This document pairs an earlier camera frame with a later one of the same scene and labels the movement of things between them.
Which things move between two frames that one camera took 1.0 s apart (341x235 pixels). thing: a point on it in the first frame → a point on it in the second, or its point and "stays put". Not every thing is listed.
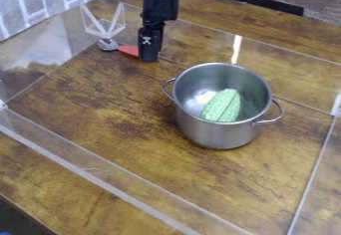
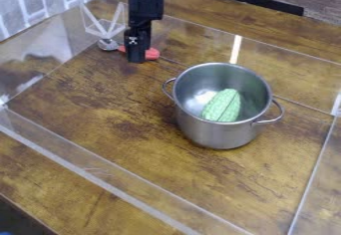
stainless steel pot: [222, 99] stays put
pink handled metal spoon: [110, 45] stays put
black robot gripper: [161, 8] → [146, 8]
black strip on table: [261, 2] stays put
